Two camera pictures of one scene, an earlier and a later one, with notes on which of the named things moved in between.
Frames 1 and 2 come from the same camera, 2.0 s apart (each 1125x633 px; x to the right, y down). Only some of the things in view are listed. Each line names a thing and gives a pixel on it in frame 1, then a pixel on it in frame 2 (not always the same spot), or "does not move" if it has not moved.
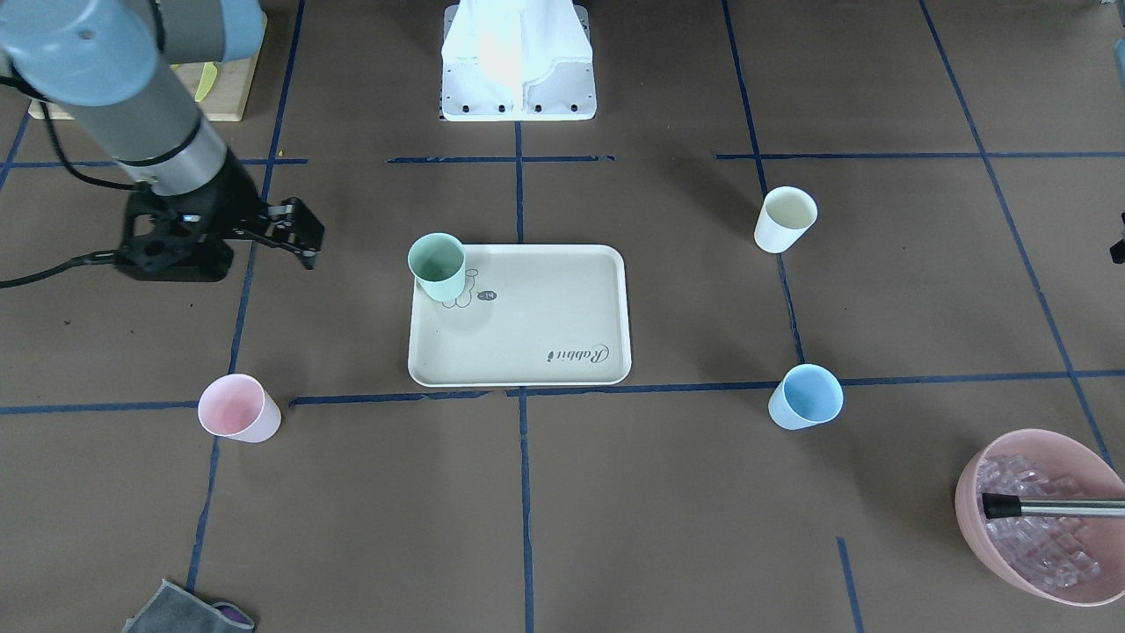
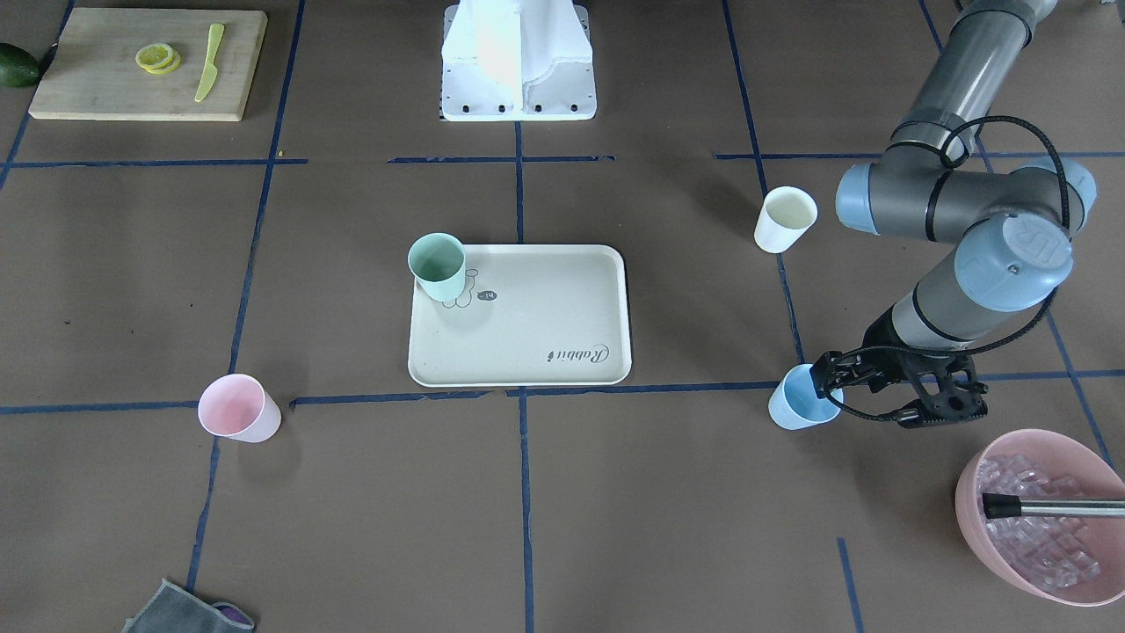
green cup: [437, 260] does not move
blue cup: [809, 395] does not move
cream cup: [787, 213] does not move
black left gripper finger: [1117, 251] to [943, 381]
